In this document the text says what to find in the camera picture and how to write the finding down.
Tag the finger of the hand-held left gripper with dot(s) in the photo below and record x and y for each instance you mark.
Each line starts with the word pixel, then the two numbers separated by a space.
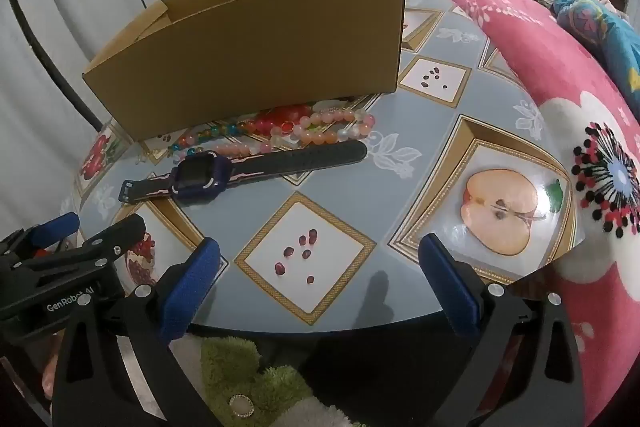
pixel 52 227
pixel 120 234

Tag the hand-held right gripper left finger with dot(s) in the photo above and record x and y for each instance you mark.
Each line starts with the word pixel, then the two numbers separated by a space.
pixel 192 289

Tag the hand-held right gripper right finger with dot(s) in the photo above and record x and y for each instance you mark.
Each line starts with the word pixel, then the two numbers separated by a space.
pixel 450 289

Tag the dark blue smartwatch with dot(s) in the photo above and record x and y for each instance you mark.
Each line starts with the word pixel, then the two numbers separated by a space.
pixel 200 174

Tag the brown cardboard box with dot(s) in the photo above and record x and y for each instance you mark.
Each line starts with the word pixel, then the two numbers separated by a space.
pixel 250 57

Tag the green fluffy rug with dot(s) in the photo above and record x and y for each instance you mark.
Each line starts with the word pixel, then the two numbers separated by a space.
pixel 225 362

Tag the fruit print tablecloth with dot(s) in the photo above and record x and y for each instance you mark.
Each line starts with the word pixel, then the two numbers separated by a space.
pixel 400 187

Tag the white curtain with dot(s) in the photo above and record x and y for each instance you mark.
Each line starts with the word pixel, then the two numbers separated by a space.
pixel 75 7

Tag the pink floral blanket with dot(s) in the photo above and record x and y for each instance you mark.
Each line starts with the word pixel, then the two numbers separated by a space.
pixel 525 32

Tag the blue patterned blanket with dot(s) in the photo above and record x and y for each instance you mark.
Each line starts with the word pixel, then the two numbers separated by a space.
pixel 605 37

